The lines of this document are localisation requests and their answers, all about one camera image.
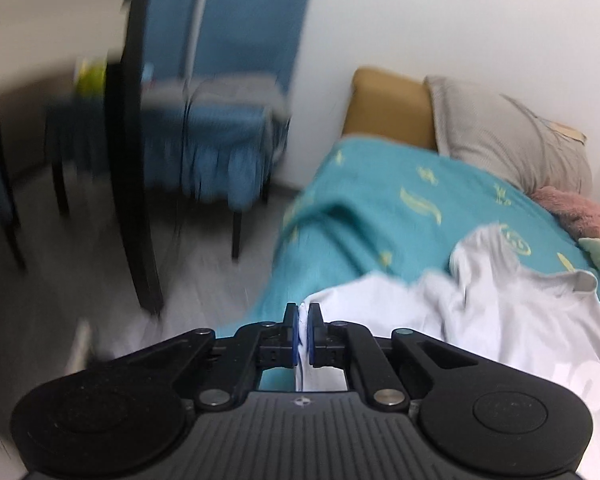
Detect teal printed bed sheet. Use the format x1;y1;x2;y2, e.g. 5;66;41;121
215;135;600;392

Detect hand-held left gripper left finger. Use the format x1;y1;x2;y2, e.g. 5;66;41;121
102;303;301;410

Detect yellow-green object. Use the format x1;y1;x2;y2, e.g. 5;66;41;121
74;57;107;97

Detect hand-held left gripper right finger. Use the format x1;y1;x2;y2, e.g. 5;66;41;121
306;302;497;411

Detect white shirt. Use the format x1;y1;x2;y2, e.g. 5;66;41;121
296;223;600;479

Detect beige pillow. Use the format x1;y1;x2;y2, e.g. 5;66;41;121
424;75;594;196

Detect white table with black legs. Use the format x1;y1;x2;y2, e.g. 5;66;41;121
0;0;165;317

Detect tan headboard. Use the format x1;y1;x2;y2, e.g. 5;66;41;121
341;66;439;152

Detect pink fuzzy blanket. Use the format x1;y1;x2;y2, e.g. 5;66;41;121
530;186;600;241

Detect white power strip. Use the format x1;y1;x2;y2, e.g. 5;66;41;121
66;320;95;377

